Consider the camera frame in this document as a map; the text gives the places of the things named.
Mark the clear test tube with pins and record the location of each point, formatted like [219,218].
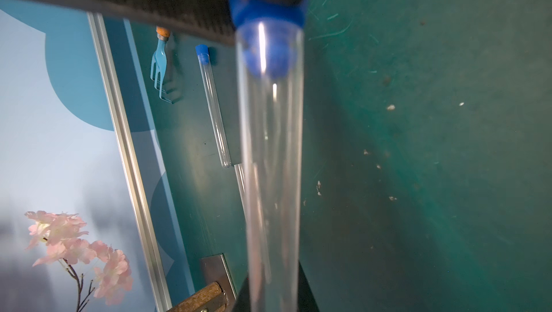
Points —
[215,115]
[240,181]

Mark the pink cherry blossom tree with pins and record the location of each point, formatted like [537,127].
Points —
[99,270]

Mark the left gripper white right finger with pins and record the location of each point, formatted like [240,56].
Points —
[306,299]

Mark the clear test tube diagonal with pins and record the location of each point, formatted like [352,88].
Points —
[271,129]

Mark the blue toy garden fork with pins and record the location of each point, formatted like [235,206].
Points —
[159,63]

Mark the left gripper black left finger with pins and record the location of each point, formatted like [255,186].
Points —
[242,301]

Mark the aluminium frame rail back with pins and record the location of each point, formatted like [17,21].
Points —
[130,163]

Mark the blue stopper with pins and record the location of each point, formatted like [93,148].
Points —
[203,54]
[267,36]

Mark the dark tree base plate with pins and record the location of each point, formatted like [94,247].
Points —
[218,296]

